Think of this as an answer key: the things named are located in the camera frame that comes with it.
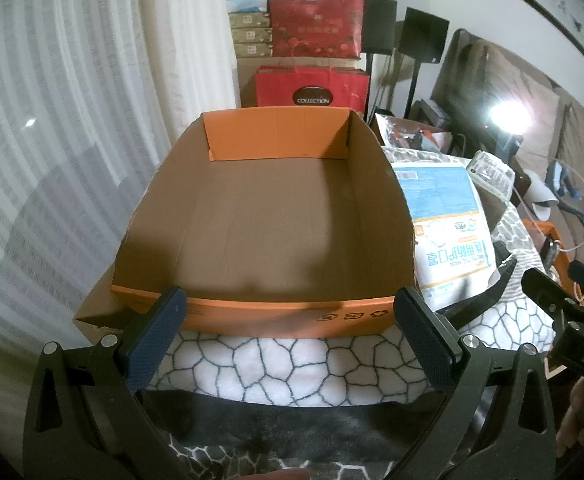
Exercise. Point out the white device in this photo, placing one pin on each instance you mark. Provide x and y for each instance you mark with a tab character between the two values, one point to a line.
541	195

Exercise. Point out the brown sofa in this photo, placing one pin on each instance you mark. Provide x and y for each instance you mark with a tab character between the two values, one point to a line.
536	100

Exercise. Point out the beige flat box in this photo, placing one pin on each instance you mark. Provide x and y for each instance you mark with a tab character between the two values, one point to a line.
252	35
253	50
249	21

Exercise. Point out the person's right hand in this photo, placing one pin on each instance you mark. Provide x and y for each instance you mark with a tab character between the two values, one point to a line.
574	415

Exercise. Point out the grey white patterned blanket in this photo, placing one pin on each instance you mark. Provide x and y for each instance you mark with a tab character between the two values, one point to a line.
272	370

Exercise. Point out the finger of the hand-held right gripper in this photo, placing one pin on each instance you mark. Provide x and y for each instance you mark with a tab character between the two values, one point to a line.
476	300
544	287

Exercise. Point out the black speaker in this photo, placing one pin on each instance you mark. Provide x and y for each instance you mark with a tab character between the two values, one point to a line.
376	22
421	35

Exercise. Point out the orange cardboard box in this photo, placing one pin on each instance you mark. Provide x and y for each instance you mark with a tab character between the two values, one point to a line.
272	220

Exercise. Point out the white blue face mask pack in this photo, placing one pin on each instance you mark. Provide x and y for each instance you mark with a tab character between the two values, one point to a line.
441	220

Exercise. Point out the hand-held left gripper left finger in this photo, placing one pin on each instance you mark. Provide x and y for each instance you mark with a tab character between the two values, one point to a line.
157	340

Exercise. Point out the dark patterned blanket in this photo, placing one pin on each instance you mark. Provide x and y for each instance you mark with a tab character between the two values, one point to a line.
297	430

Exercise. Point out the brown cardboard box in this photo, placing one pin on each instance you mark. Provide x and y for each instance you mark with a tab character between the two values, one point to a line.
97	312

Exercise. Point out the blue grey device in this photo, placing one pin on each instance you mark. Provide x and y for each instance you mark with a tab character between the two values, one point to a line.
561	180

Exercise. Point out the large red gift box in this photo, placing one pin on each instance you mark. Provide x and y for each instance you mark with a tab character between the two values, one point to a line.
317	25

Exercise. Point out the bright lamp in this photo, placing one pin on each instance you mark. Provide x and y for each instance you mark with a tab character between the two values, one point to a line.
509	117

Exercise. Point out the white striped curtain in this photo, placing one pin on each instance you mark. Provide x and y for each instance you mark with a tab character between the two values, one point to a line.
72	110

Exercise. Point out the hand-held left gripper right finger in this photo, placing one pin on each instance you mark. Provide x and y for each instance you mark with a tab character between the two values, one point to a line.
421	340

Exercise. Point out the orange case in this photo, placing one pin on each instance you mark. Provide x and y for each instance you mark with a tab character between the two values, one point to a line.
546	235

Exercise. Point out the red collection gift bag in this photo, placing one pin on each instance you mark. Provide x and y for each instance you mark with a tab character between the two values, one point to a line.
277	87

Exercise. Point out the blue white tissue box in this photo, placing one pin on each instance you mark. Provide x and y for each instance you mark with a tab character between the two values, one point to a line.
247	0

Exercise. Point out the dark printed snack bag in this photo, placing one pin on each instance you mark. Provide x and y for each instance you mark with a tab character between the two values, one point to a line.
401	132

